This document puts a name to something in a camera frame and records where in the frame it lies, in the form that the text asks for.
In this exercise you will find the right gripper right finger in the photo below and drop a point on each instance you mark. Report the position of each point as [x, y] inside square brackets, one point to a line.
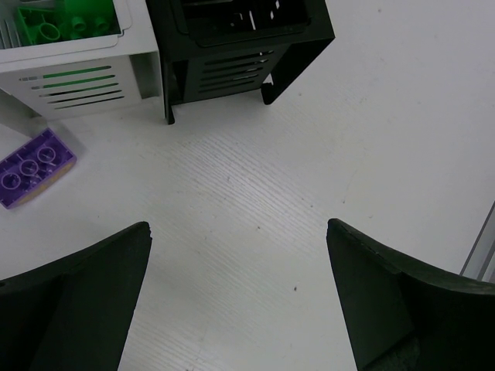
[404, 314]

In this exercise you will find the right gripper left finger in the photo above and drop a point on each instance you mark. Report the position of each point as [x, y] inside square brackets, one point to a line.
[75, 313]

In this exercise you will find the dark green lego brick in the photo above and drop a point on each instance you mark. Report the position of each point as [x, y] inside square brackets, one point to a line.
[37, 26]

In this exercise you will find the light green lego brick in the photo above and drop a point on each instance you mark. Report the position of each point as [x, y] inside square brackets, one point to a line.
[86, 19]

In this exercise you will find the purple rectangular lego brick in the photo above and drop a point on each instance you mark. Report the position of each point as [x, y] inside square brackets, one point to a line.
[33, 168]

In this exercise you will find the white double bin container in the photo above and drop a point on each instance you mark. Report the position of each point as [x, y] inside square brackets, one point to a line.
[75, 78]

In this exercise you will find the black double bin container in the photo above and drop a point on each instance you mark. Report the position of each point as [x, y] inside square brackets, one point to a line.
[211, 49]

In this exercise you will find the aluminium rail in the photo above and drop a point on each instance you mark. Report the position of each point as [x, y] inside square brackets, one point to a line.
[479, 264]

